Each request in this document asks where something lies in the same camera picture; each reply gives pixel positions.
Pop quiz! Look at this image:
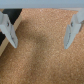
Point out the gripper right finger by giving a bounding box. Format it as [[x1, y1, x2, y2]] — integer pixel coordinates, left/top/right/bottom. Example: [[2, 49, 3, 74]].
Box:
[[63, 10, 84, 51]]

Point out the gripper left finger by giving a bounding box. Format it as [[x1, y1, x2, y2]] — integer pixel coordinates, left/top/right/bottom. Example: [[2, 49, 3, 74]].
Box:
[[0, 11, 19, 49]]

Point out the wooden drawer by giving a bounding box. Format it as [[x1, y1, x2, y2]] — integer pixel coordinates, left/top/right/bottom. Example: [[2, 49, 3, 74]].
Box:
[[0, 7, 23, 58]]

